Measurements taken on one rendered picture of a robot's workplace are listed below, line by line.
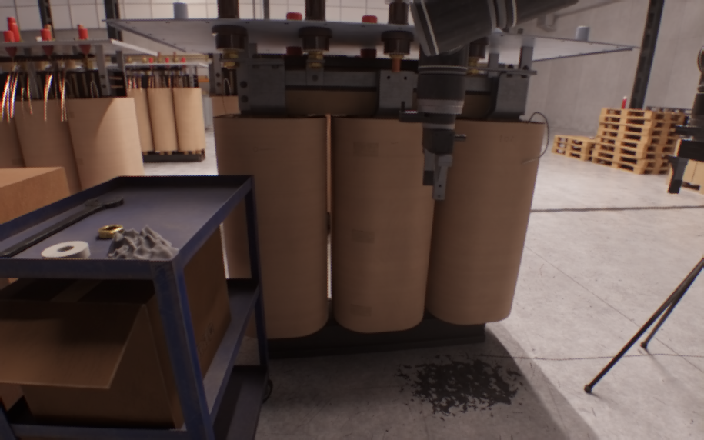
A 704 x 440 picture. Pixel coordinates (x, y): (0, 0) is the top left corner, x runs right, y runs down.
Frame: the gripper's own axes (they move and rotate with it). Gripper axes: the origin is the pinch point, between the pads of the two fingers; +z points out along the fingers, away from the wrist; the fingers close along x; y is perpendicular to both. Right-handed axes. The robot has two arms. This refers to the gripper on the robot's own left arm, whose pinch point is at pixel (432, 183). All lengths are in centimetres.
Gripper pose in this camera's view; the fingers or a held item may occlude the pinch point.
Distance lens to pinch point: 88.9
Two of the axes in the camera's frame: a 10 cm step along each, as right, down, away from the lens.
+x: 0.2, -3.3, 9.4
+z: -0.2, 9.4, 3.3
